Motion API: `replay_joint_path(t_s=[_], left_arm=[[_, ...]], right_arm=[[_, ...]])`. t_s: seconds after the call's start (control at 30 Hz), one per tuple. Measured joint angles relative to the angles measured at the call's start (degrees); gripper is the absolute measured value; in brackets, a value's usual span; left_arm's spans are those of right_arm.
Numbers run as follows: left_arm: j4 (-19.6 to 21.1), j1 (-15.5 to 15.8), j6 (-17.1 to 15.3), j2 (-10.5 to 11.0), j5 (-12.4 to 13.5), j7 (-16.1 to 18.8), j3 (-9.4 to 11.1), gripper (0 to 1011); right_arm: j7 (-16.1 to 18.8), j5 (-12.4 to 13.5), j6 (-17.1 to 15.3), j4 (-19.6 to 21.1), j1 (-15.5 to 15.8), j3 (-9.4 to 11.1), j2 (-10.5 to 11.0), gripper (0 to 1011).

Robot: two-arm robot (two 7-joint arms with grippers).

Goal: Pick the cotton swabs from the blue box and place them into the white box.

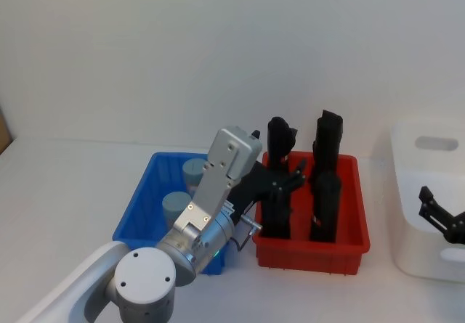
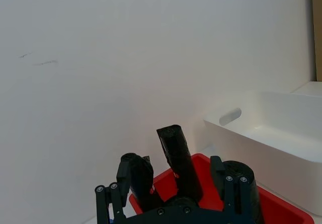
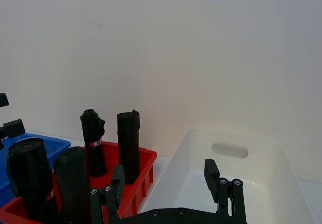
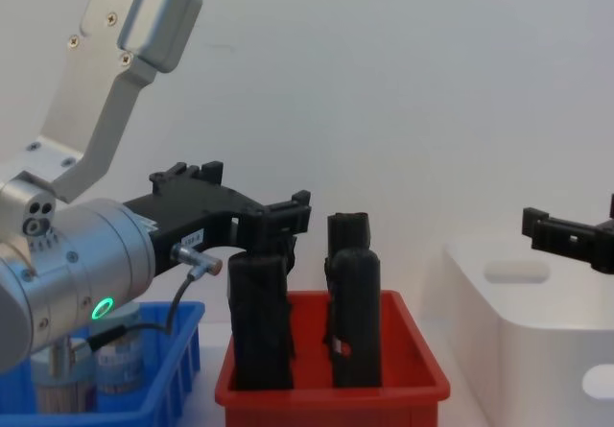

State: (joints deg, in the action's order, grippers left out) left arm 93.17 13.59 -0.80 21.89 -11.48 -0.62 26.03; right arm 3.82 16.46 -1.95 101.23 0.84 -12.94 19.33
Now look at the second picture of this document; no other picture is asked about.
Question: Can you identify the red plastic bin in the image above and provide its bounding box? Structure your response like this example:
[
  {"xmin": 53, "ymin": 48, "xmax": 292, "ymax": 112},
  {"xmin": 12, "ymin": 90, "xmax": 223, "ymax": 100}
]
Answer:
[{"xmin": 128, "ymin": 153, "xmax": 315, "ymax": 224}]

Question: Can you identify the brown board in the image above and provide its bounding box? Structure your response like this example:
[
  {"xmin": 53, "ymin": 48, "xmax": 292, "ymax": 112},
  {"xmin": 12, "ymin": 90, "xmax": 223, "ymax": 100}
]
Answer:
[{"xmin": 310, "ymin": 0, "xmax": 322, "ymax": 83}]

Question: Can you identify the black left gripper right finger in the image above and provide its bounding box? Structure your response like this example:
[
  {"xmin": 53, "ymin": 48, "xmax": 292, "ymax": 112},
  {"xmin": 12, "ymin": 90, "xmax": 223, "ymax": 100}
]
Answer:
[{"xmin": 209, "ymin": 155, "xmax": 249, "ymax": 215}]

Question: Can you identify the black wrapped roll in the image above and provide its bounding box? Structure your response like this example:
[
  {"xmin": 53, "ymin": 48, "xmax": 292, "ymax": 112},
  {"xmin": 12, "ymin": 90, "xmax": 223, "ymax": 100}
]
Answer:
[{"xmin": 156, "ymin": 124, "xmax": 203, "ymax": 205}]

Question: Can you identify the white plastic tub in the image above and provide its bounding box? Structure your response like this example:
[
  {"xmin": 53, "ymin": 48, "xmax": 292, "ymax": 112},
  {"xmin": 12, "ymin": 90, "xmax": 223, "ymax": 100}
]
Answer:
[{"xmin": 203, "ymin": 90, "xmax": 322, "ymax": 217}]

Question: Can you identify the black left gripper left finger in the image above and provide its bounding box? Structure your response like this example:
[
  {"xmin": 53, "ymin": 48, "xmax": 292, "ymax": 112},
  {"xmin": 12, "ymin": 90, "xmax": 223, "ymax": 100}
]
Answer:
[{"xmin": 95, "ymin": 156, "xmax": 131, "ymax": 224}]

